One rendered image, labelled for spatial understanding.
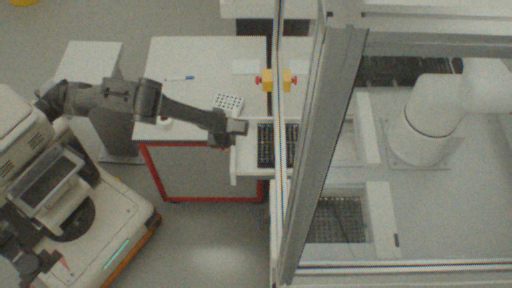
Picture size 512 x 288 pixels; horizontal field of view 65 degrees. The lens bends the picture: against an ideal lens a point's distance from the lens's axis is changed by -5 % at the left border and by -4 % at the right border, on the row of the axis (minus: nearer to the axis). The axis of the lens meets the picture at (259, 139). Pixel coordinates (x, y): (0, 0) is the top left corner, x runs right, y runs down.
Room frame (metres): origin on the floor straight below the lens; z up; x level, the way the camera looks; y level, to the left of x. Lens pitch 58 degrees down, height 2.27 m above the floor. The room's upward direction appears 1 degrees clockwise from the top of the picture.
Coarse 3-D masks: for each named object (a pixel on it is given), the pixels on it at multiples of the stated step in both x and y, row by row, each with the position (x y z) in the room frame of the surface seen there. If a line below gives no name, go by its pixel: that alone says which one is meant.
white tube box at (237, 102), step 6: (216, 96) 1.15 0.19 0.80; (222, 96) 1.16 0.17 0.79; (228, 96) 1.16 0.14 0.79; (234, 96) 1.15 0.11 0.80; (222, 102) 1.12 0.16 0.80; (228, 102) 1.12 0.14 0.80; (234, 102) 1.13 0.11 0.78; (240, 102) 1.12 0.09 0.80; (228, 108) 1.09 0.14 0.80; (240, 108) 1.10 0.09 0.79; (228, 114) 1.08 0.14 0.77
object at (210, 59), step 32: (160, 64) 1.37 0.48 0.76; (192, 64) 1.38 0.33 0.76; (224, 64) 1.38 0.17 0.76; (192, 96) 1.18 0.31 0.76; (256, 96) 1.19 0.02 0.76; (160, 128) 1.00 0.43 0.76; (192, 128) 1.01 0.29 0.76; (160, 160) 0.96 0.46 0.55; (192, 160) 0.96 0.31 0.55; (224, 160) 0.97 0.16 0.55; (160, 192) 0.96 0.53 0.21; (192, 192) 0.96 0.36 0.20; (224, 192) 0.97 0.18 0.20; (256, 192) 0.97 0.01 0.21
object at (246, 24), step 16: (224, 0) 1.65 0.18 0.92; (240, 0) 1.65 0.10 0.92; (256, 0) 1.65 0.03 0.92; (272, 0) 1.66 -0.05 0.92; (224, 16) 1.65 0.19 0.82; (240, 16) 1.65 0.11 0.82; (256, 16) 1.65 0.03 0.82; (272, 16) 1.66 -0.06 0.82; (240, 32) 1.68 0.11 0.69; (256, 32) 1.68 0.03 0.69; (272, 32) 1.68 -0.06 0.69
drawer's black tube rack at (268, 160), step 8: (264, 128) 0.94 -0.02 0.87; (272, 128) 0.94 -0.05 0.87; (264, 136) 0.89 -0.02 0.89; (272, 136) 0.88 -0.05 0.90; (264, 144) 0.86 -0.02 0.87; (272, 144) 0.87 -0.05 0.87; (264, 152) 0.83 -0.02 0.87; (272, 152) 0.81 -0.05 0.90; (264, 160) 0.79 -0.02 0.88; (272, 160) 0.78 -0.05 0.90
